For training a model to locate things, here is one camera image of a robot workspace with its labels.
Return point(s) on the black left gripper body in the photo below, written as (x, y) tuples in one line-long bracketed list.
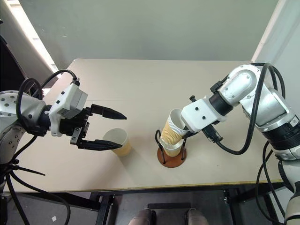
[(75, 124)]

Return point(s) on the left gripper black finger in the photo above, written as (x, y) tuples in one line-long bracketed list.
[(107, 113), (98, 144)]

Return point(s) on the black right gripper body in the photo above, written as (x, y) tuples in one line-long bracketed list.
[(195, 132)]

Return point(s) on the brown zigzag paper cup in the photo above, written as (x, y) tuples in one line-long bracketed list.
[(172, 133)]

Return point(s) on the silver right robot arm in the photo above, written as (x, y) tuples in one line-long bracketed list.
[(269, 103)]

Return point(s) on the plain tan paper cup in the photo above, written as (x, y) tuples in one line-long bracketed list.
[(120, 144)]

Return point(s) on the black zip tie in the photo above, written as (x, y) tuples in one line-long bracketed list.
[(30, 171)]

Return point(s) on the small white paper scrap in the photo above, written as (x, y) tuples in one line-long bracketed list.
[(54, 218)]

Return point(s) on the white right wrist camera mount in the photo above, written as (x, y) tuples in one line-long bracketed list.
[(199, 114)]

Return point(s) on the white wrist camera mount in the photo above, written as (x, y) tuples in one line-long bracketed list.
[(199, 114), (70, 98)]

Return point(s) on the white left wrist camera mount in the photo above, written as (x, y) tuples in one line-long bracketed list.
[(70, 98)]

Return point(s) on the black metal table frame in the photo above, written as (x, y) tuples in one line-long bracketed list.
[(105, 206)]

